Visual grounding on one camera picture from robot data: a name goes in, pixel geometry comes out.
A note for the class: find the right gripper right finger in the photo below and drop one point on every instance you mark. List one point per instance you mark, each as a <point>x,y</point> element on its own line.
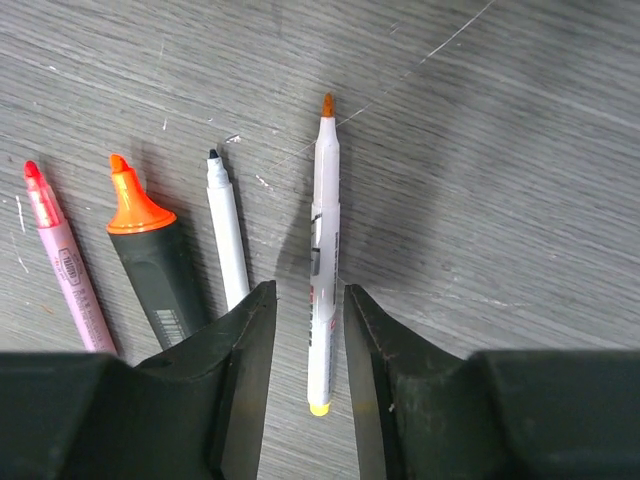
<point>423,413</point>

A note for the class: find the blue cap white marker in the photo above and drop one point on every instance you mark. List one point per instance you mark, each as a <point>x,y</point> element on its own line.
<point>227,231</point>

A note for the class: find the orange cap marker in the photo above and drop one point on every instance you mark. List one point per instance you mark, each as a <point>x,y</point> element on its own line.
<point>324,255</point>

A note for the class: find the pink pen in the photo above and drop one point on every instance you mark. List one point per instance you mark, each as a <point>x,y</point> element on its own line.
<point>67,263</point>

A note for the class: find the orange black highlighter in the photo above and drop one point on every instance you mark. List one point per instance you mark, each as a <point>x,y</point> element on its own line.
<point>151,247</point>

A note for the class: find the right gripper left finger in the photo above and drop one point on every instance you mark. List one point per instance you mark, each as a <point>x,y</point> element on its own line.
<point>194,411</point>

